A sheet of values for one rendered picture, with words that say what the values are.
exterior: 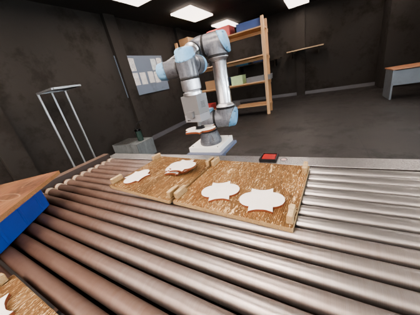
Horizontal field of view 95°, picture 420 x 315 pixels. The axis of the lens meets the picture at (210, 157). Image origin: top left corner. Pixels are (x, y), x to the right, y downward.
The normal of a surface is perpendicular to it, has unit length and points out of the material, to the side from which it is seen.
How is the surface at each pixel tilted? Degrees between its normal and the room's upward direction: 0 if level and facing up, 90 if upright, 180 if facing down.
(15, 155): 90
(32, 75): 90
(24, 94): 90
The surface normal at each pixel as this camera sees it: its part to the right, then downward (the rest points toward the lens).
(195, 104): -0.59, 0.40
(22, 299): -0.19, -0.91
